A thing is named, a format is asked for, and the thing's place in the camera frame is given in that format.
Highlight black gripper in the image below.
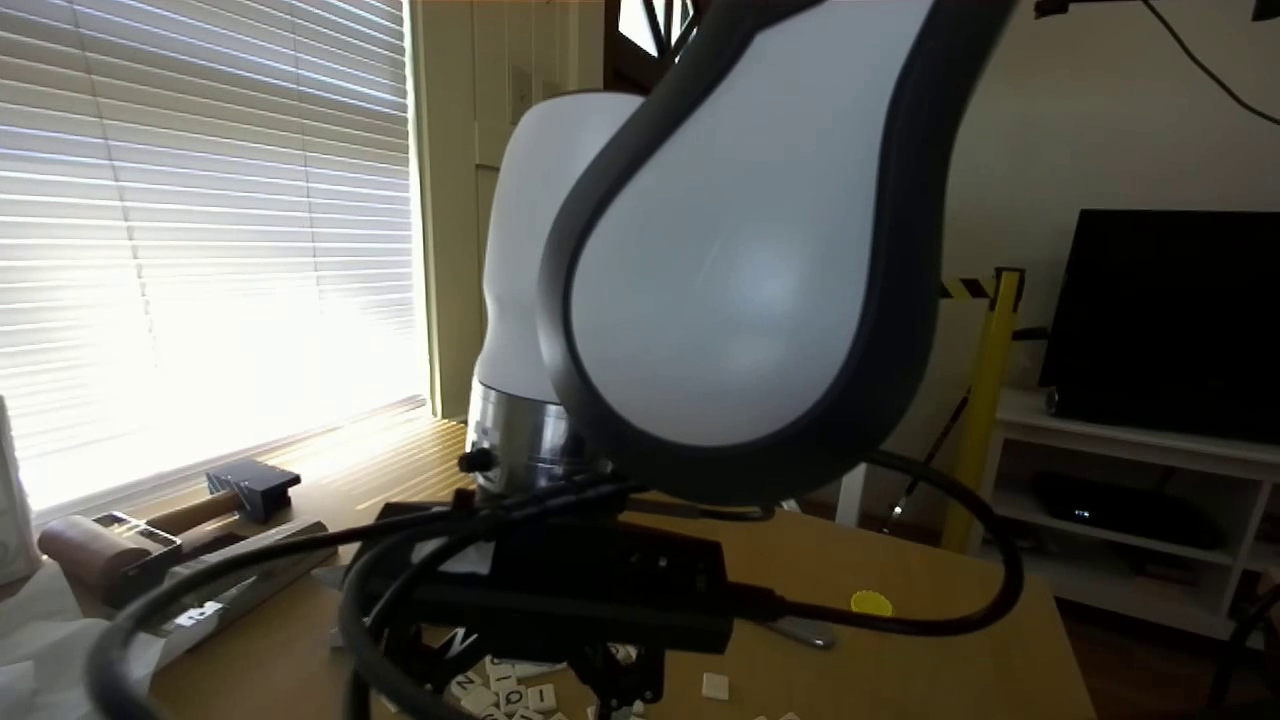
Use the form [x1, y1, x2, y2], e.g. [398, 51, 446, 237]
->
[372, 511, 732, 713]

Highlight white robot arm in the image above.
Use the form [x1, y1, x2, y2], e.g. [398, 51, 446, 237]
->
[342, 0, 1017, 720]

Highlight white letter tile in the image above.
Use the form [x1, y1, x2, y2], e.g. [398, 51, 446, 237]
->
[699, 673, 732, 703]

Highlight grey stapler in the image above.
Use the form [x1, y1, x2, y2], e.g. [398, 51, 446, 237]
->
[149, 522, 335, 665]

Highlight yellow bottle cap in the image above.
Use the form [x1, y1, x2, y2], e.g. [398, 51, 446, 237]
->
[847, 589, 898, 617]

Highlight yellow black striped barrier tape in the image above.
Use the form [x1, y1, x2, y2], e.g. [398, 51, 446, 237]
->
[940, 276, 994, 301]

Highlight white window blinds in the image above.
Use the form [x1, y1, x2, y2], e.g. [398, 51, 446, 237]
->
[0, 0, 423, 507]

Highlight white tv stand shelf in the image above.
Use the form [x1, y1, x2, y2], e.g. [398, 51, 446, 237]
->
[979, 394, 1280, 640]

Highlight black device on shelf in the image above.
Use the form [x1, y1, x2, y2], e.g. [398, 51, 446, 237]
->
[1032, 471, 1227, 548]

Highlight black television screen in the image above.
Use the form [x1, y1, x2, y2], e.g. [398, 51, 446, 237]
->
[1042, 208, 1280, 444]

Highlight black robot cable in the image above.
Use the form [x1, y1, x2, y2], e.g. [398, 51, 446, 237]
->
[83, 450, 1032, 720]

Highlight wooden handled mallet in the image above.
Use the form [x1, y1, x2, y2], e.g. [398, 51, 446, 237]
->
[154, 459, 302, 535]

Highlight yellow black barrier post right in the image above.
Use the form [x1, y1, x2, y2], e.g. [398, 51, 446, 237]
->
[951, 268, 1023, 492]

